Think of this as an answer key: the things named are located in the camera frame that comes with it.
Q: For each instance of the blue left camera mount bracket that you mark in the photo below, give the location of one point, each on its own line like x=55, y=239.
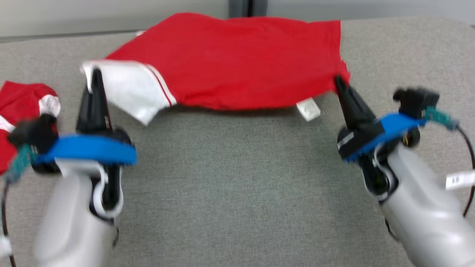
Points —
x=89, y=148

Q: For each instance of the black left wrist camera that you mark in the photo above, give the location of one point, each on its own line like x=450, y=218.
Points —
x=35, y=135

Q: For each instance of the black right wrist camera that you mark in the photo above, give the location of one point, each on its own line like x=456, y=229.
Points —
x=417, y=100

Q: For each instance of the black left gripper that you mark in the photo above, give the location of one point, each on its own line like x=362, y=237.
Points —
x=107, y=132

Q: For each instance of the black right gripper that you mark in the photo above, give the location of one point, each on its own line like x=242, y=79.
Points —
x=358, y=139

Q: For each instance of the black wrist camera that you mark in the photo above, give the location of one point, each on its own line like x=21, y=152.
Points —
x=35, y=135
x=417, y=100

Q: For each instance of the blue camera mount bracket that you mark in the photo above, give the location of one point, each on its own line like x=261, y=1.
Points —
x=393, y=126
x=89, y=148

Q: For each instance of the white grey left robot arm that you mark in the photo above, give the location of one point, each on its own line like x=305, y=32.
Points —
x=70, y=222

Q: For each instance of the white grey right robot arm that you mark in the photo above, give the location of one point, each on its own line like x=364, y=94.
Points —
x=419, y=207

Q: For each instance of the blue right camera mount bracket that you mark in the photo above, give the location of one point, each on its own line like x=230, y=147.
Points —
x=393, y=126

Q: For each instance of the grey fabric padded surface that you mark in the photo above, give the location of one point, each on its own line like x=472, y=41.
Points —
x=237, y=178

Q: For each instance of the red shorts white trim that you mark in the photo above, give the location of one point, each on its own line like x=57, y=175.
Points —
x=18, y=100

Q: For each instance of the grey aluminium partition post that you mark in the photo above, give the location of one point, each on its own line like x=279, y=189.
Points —
x=237, y=7
x=259, y=7

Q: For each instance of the red jersey shirt white sleeves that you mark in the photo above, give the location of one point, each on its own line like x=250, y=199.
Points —
x=241, y=63

